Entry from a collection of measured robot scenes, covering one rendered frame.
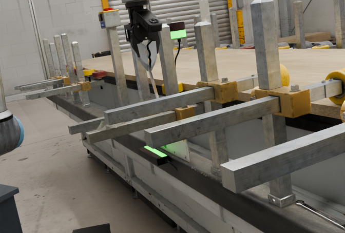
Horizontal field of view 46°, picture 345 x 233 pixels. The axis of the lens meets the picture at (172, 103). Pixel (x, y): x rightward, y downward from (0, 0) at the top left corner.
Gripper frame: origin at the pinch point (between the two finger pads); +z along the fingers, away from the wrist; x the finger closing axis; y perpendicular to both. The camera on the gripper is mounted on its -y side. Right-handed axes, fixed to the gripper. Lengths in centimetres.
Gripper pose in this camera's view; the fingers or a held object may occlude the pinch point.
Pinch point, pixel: (150, 66)
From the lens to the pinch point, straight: 126.4
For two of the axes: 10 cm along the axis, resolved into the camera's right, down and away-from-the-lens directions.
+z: 1.5, 9.7, 2.0
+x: -8.8, 2.3, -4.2
